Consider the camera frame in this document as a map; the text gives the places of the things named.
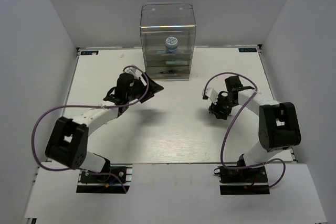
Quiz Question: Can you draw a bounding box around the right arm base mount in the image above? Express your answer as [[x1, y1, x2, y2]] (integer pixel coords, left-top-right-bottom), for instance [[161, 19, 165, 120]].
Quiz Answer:
[[214, 166, 270, 196]]

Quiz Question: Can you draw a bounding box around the blue round tape jar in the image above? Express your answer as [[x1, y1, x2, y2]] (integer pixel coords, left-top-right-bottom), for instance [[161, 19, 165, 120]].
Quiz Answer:
[[165, 36, 178, 54]]

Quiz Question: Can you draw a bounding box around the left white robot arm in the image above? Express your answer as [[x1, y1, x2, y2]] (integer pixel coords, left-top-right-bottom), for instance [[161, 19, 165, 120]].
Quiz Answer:
[[45, 72, 164, 182]]

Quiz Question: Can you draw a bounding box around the clear acrylic drawer organizer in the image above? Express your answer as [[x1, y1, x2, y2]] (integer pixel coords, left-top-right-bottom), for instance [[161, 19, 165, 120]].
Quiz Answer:
[[140, 2, 196, 80]]

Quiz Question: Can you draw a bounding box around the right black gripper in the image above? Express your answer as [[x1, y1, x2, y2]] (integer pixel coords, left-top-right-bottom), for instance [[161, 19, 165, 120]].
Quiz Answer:
[[209, 91, 238, 120]]

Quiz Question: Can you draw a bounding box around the left blue corner label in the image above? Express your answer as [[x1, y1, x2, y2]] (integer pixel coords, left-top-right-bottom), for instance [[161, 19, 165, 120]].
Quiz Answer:
[[80, 51, 99, 56]]

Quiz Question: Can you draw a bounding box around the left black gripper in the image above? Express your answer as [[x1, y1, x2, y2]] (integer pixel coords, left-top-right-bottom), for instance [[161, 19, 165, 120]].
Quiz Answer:
[[127, 73, 164, 103]]

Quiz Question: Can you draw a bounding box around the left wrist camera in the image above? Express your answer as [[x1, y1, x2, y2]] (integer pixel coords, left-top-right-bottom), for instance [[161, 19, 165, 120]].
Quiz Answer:
[[123, 65, 139, 79]]

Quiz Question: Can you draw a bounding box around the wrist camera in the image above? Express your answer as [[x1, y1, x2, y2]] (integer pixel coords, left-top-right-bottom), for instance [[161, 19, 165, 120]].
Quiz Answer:
[[202, 88, 218, 105], [123, 65, 139, 79]]

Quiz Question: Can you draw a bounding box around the green pen refill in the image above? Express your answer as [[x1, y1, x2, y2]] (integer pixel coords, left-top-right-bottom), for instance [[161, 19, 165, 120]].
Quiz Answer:
[[160, 70, 180, 74]]

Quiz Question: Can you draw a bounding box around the right blue corner label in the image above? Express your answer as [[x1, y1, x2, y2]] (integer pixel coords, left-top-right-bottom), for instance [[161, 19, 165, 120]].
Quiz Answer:
[[238, 48, 257, 52]]

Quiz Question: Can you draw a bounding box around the purple cable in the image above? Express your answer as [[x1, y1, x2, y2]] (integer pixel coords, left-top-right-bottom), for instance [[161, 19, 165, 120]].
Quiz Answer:
[[204, 71, 287, 189], [31, 65, 150, 193]]

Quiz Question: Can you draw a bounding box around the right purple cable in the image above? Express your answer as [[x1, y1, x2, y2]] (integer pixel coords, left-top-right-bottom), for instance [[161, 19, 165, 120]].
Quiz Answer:
[[204, 71, 287, 189]]

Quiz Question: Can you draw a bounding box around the red pen refill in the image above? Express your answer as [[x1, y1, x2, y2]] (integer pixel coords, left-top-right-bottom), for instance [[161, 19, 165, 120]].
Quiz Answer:
[[160, 74, 184, 79]]

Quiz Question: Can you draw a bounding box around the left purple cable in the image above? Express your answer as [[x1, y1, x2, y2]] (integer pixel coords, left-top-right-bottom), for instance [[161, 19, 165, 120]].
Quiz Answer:
[[31, 65, 150, 193]]

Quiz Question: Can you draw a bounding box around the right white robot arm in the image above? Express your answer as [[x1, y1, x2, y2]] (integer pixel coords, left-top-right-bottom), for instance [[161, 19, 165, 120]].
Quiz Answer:
[[202, 72, 301, 182]]

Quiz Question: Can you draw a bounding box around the blue corner label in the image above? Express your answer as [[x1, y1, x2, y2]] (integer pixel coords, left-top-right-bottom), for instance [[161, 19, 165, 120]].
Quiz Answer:
[[80, 51, 99, 56], [238, 48, 257, 52]]

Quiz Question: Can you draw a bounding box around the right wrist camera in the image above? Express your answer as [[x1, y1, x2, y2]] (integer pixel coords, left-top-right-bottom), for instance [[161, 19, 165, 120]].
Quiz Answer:
[[202, 88, 218, 105]]

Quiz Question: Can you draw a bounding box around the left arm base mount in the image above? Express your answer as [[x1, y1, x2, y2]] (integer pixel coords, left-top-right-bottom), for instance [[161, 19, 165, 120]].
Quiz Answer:
[[76, 164, 133, 194]]

